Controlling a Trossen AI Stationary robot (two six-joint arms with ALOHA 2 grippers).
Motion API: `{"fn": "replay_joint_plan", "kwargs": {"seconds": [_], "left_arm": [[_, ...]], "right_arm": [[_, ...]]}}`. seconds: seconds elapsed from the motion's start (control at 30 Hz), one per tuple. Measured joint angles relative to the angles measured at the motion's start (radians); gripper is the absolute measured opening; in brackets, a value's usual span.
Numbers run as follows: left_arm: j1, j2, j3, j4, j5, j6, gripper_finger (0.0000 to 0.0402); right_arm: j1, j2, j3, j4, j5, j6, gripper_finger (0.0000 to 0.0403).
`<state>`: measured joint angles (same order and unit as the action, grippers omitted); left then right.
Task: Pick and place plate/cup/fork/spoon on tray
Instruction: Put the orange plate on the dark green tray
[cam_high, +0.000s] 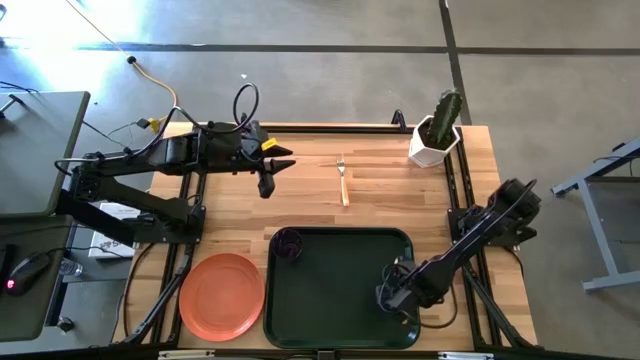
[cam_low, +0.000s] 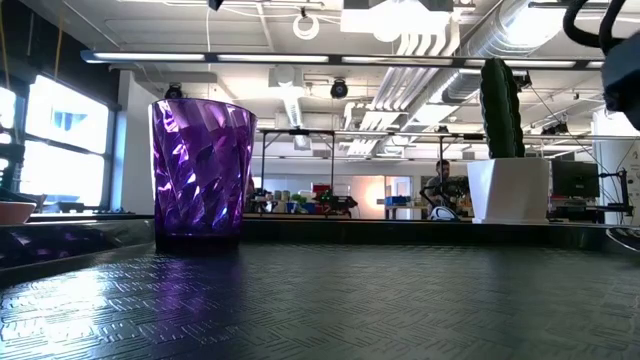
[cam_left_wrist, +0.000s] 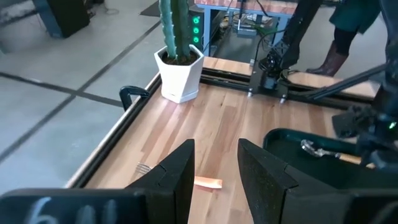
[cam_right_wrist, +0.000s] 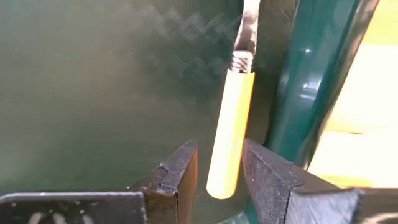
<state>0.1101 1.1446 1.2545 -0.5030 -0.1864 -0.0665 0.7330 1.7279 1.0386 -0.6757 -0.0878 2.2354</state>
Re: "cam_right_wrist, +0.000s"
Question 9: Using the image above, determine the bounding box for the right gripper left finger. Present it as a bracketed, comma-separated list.
[0, 139, 199, 224]

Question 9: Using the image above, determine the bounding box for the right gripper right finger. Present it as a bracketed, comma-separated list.
[242, 138, 398, 224]

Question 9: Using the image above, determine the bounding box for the spoon with light handle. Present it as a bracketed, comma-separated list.
[205, 0, 261, 200]

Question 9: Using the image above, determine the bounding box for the dark green tray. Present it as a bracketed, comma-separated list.
[0, 0, 381, 224]

